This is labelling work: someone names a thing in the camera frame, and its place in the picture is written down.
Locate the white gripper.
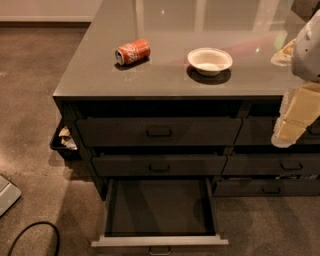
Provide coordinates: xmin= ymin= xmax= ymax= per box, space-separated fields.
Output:
xmin=271 ymin=9 xmax=320 ymax=148

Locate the orange coke can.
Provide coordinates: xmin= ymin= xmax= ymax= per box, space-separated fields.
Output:
xmin=115 ymin=39 xmax=151 ymax=65

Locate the top right drawer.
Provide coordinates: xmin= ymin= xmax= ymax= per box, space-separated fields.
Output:
xmin=235 ymin=117 xmax=320 ymax=146

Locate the middle right drawer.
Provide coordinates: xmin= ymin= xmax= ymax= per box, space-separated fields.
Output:
xmin=222 ymin=154 xmax=320 ymax=176

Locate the top left drawer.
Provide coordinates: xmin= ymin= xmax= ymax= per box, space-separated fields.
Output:
xmin=76 ymin=117 xmax=242 ymax=147

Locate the bottom right drawer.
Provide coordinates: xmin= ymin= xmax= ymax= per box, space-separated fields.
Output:
xmin=212 ymin=179 xmax=320 ymax=197

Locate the middle left drawer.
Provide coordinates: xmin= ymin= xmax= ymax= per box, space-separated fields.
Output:
xmin=92 ymin=154 xmax=227 ymax=177

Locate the open bottom left drawer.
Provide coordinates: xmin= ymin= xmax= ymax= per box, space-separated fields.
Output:
xmin=91 ymin=178 xmax=229 ymax=256

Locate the white paper bowl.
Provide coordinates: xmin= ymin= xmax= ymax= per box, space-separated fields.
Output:
xmin=187 ymin=48 xmax=233 ymax=76

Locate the dark cabinet with grey top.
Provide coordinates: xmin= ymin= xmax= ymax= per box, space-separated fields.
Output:
xmin=53 ymin=0 xmax=319 ymax=195

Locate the black bin with trash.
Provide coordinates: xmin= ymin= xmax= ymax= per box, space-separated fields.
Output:
xmin=49 ymin=120 xmax=81 ymax=161

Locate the grey floor plate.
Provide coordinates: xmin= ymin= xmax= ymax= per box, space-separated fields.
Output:
xmin=0 ymin=176 xmax=21 ymax=217

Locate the black floor cable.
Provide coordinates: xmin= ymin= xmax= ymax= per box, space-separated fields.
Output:
xmin=7 ymin=221 xmax=61 ymax=256

